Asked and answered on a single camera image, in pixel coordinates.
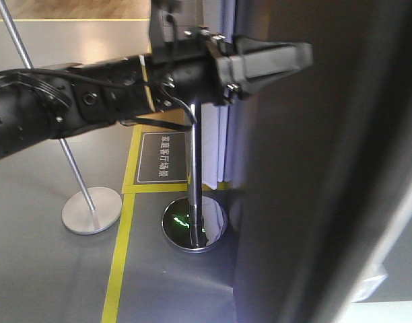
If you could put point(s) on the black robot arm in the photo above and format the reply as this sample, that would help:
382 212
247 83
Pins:
107 93

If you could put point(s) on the chrome stanchion post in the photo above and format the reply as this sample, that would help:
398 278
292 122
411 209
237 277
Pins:
194 223

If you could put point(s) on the dark floor sign plate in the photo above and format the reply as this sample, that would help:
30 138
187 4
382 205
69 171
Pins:
162 158

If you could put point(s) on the white open fridge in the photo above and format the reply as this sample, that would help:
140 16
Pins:
322 160

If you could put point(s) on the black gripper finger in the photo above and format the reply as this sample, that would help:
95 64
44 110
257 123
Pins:
257 63

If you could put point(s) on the silver sign stand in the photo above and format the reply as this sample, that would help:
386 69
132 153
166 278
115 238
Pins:
64 151

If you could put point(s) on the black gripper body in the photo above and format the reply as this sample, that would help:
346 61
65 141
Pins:
201 69

